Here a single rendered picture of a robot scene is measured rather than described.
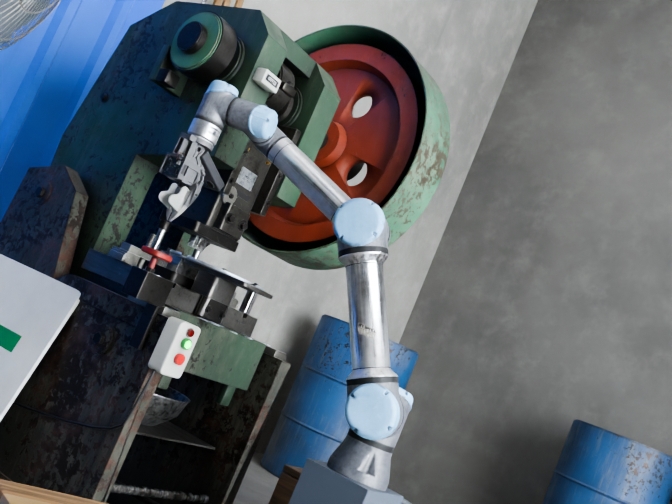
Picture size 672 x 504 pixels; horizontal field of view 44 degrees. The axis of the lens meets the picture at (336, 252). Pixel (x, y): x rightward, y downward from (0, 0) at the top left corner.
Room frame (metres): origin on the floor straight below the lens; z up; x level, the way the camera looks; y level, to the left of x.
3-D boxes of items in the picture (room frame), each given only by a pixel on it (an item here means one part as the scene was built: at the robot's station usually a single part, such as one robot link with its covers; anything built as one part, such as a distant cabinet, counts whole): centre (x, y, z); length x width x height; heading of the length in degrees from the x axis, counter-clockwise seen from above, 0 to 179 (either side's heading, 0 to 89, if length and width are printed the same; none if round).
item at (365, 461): (1.99, -0.25, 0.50); 0.15 x 0.15 x 0.10
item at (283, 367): (2.74, 0.34, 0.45); 0.92 x 0.12 x 0.90; 53
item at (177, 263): (2.43, 0.39, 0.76); 0.15 x 0.09 x 0.05; 143
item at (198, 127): (2.02, 0.41, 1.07); 0.08 x 0.08 x 0.05
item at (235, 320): (2.44, 0.39, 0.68); 0.45 x 0.30 x 0.06; 143
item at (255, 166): (2.41, 0.36, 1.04); 0.17 x 0.15 x 0.30; 53
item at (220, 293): (2.33, 0.25, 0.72); 0.25 x 0.14 x 0.14; 53
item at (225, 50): (2.25, 0.55, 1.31); 0.22 x 0.12 x 0.22; 53
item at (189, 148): (2.01, 0.42, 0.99); 0.09 x 0.08 x 0.12; 143
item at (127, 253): (2.30, 0.49, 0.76); 0.17 x 0.06 x 0.10; 143
